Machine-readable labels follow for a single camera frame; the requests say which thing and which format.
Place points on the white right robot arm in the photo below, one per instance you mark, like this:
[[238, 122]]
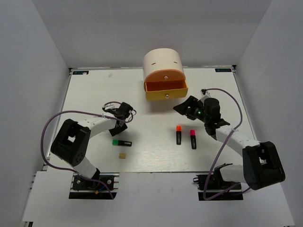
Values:
[[261, 163]]

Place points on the cream round drawer container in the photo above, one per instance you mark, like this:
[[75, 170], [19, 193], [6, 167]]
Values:
[[163, 75]]

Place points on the blue right corner label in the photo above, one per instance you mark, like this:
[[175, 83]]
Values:
[[222, 70]]

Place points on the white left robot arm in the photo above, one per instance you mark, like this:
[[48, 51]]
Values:
[[71, 142]]

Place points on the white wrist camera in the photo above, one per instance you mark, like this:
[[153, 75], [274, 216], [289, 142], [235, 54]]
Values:
[[109, 107], [204, 95]]

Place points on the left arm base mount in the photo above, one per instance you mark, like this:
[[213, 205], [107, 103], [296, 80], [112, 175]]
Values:
[[84, 190]]

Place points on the pink highlighter marker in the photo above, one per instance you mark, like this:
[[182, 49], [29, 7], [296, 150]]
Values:
[[193, 139]]

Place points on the blue left corner label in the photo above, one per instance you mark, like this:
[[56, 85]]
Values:
[[81, 72]]

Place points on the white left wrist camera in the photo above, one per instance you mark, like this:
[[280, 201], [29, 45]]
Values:
[[109, 107]]

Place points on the blue corner label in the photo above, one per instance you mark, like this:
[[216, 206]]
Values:
[[222, 70], [81, 72]]

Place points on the orange highlighter marker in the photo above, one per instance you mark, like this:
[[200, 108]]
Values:
[[178, 134]]

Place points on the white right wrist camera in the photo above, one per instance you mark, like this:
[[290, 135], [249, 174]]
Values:
[[204, 95]]

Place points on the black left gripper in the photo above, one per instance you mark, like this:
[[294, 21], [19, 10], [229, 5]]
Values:
[[113, 132]]

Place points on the small tan eraser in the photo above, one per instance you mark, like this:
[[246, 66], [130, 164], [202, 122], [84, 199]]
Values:
[[122, 155]]

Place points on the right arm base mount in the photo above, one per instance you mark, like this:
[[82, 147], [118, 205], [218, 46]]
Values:
[[234, 194]]

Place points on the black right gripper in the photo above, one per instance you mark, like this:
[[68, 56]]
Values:
[[183, 108]]

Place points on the green highlighter marker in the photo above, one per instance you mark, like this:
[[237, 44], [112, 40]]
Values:
[[121, 143]]

